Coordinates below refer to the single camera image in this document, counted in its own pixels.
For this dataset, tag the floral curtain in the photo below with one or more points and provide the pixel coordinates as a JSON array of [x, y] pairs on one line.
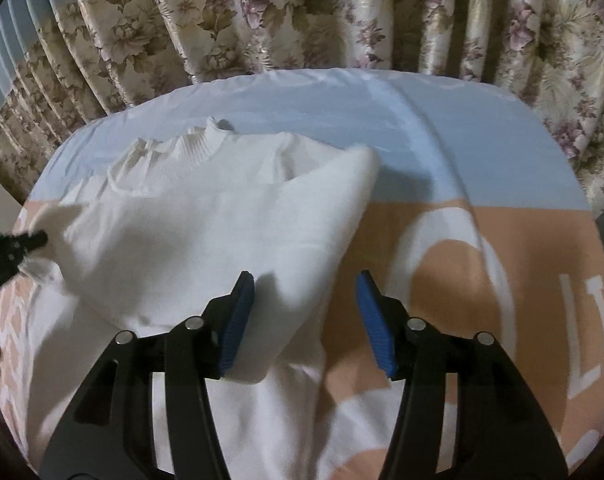
[[307, 10]]

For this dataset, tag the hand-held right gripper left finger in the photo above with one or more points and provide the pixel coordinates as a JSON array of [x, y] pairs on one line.
[[238, 316]]

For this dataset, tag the white towel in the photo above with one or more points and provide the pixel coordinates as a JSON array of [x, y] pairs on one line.
[[207, 230]]

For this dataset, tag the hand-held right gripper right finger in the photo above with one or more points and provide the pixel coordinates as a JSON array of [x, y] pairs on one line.
[[373, 316]]

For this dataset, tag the printed orange blue bed sheet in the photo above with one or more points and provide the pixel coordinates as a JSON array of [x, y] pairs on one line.
[[432, 125]]

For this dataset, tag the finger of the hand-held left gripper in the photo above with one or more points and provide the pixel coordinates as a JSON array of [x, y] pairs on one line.
[[12, 251]]

